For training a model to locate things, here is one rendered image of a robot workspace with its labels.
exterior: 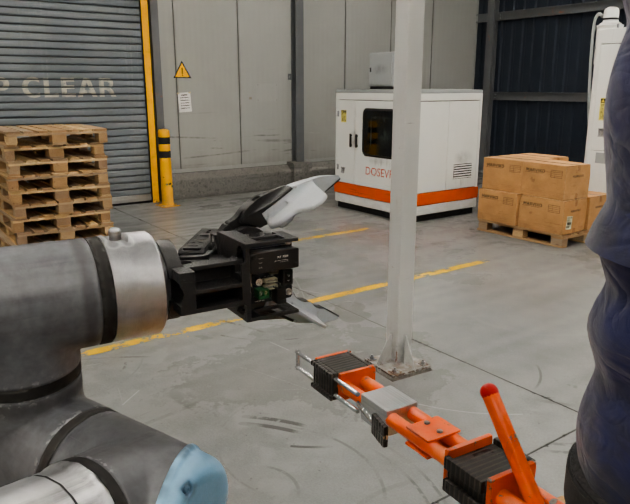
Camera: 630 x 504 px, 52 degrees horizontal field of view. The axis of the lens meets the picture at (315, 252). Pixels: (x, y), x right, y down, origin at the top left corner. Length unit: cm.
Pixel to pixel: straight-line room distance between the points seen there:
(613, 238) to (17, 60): 932
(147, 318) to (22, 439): 13
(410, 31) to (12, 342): 344
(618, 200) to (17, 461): 52
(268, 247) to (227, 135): 1030
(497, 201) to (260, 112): 476
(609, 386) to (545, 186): 706
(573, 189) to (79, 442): 732
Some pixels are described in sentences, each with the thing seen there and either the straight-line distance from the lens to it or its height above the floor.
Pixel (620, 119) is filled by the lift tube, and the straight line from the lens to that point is 58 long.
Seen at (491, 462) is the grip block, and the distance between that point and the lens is 92.
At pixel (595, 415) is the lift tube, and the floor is 145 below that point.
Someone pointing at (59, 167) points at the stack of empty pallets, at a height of 93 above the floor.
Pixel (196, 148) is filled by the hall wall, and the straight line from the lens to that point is 1063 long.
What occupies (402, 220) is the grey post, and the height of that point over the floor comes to 97.
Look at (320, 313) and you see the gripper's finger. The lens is 68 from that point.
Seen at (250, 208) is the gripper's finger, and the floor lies 163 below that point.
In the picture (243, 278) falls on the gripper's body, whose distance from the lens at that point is 55.
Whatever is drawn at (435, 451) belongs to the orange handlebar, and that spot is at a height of 125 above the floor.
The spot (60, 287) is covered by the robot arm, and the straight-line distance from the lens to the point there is 52.
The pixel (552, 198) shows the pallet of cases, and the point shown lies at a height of 53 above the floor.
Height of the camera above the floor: 174
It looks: 14 degrees down
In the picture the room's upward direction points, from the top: straight up
